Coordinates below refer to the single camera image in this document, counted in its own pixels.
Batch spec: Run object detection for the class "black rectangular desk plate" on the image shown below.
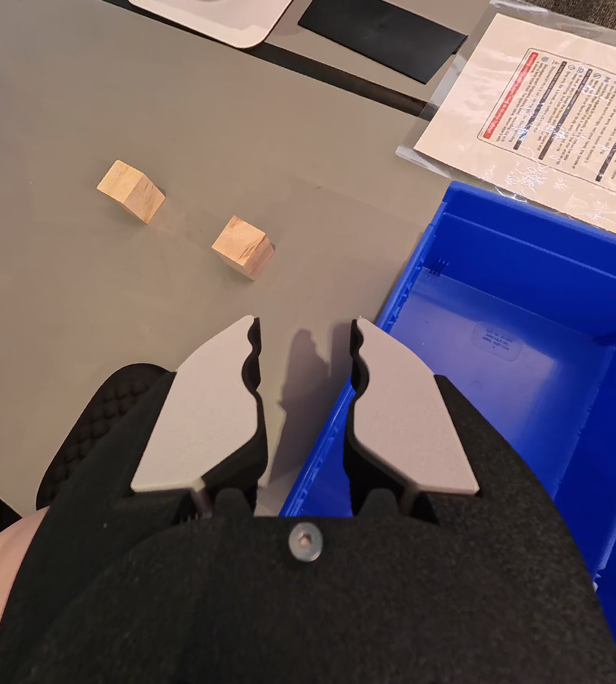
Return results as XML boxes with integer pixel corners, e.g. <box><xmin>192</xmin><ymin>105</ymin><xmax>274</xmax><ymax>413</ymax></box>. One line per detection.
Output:
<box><xmin>297</xmin><ymin>0</ymin><xmax>469</xmax><ymax>84</ymax></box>

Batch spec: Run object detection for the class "wooden cube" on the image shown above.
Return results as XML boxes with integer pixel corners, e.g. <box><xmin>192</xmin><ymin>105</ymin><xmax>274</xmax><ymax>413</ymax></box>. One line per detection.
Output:
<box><xmin>97</xmin><ymin>160</ymin><xmax>166</xmax><ymax>224</ymax></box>
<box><xmin>212</xmin><ymin>215</ymin><xmax>276</xmax><ymax>281</ymax></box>

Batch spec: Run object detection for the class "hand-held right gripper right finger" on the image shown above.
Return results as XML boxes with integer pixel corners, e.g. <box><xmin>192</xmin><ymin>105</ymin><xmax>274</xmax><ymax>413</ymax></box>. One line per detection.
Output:
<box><xmin>344</xmin><ymin>317</ymin><xmax>480</xmax><ymax>518</ymax></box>

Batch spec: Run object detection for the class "laminated paper sheet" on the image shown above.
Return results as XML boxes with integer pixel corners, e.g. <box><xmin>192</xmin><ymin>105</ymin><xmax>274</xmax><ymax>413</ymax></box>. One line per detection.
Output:
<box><xmin>396</xmin><ymin>0</ymin><xmax>616</xmax><ymax>249</ymax></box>

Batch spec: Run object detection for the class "black textured cushion pad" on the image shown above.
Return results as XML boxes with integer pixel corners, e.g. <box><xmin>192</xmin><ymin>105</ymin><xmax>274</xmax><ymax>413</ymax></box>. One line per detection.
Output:
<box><xmin>35</xmin><ymin>363</ymin><xmax>172</xmax><ymax>511</ymax></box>

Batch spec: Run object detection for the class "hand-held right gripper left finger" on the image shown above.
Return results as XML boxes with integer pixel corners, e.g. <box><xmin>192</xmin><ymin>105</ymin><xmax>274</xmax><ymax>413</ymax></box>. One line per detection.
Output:
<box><xmin>130</xmin><ymin>315</ymin><xmax>268</xmax><ymax>518</ymax></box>

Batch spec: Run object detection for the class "blue plastic bin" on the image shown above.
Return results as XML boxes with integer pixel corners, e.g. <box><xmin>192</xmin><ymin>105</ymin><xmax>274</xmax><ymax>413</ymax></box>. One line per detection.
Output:
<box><xmin>278</xmin><ymin>181</ymin><xmax>616</xmax><ymax>684</ymax></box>

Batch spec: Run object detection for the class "wooden book stand white base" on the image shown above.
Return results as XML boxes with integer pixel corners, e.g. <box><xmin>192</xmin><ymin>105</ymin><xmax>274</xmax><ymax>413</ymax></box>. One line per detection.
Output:
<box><xmin>129</xmin><ymin>0</ymin><xmax>293</xmax><ymax>50</ymax></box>

